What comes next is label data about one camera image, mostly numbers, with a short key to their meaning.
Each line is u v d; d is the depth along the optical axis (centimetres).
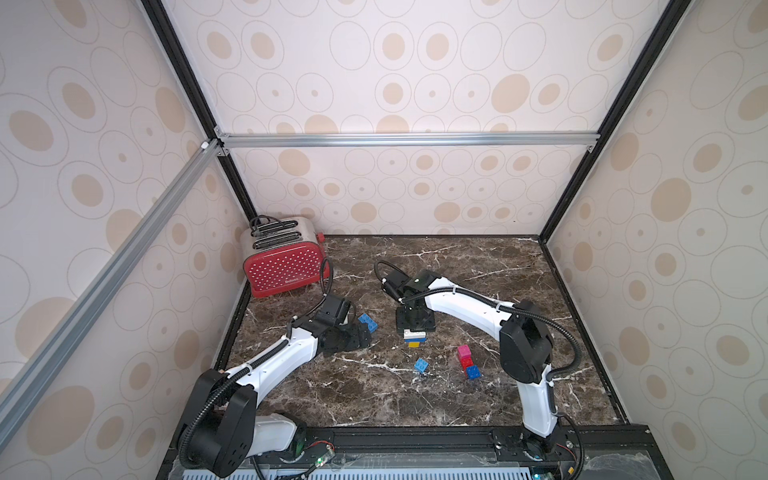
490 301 54
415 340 91
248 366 46
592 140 92
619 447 74
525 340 50
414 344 90
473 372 82
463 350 87
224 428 41
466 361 86
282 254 92
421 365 85
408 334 85
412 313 73
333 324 67
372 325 94
